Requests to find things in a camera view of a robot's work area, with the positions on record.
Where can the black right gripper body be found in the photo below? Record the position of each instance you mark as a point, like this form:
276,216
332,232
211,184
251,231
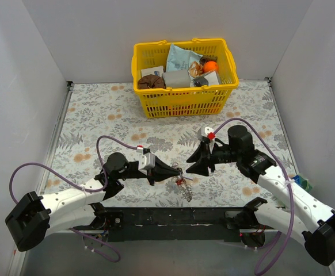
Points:
210,158

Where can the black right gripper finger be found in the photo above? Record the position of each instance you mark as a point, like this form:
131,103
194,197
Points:
202,152
199,168

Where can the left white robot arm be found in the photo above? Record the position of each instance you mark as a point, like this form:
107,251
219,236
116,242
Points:
36,216

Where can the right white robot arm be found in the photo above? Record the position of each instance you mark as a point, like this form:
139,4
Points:
308,221

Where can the yellow plastic basket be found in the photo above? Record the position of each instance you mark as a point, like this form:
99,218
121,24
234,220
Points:
169,102

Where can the floral patterned table mat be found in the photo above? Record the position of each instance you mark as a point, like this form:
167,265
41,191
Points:
104,118

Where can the green blue box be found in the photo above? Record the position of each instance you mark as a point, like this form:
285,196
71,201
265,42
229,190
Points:
302,182

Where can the white packet with black item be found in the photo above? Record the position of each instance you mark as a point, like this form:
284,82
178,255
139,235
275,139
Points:
207,79

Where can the grey box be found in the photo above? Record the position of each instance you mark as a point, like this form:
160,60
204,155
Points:
177,79

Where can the clear wrapped pastry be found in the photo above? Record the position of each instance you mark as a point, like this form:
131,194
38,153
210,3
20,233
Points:
195,69

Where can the orange fruit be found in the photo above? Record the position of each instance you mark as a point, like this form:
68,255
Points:
210,66

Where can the white box in basket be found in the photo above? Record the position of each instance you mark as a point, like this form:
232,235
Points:
157,71

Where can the light blue snack bag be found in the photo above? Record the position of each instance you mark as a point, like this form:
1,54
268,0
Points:
180,59

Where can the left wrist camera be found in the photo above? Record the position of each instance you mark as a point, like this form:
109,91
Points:
146,163

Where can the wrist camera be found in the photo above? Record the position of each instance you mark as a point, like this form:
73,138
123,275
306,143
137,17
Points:
206,135
146,163

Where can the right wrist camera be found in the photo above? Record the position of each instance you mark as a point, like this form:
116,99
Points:
206,135

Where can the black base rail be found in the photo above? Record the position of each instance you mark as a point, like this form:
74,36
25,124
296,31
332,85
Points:
184,223

